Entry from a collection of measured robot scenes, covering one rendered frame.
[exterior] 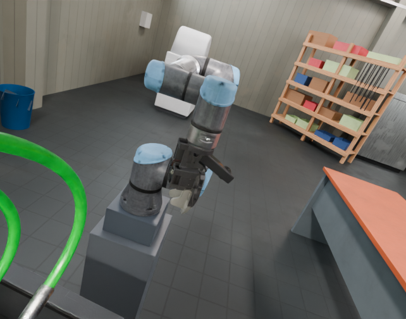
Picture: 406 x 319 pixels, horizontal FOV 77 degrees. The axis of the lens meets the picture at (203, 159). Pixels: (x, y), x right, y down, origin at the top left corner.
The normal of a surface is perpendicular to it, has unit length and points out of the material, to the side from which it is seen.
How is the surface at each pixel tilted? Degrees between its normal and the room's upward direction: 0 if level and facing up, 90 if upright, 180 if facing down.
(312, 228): 90
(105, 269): 90
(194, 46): 71
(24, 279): 0
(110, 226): 90
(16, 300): 90
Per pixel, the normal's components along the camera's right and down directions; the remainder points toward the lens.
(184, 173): 0.18, 0.48
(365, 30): -0.14, 0.39
